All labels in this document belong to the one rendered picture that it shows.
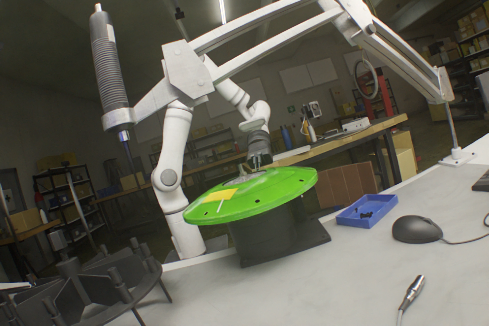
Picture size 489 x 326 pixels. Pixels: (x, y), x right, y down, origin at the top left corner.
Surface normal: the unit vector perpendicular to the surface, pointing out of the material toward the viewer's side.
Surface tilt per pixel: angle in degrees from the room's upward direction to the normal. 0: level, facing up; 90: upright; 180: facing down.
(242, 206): 25
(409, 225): 41
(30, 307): 87
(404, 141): 90
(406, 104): 90
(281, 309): 0
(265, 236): 90
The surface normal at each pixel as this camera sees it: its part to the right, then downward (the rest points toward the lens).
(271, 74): 0.01, 0.00
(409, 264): -0.31, -0.95
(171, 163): 0.46, -0.21
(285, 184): -0.08, -0.93
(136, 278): 0.27, -0.14
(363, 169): -0.79, 0.26
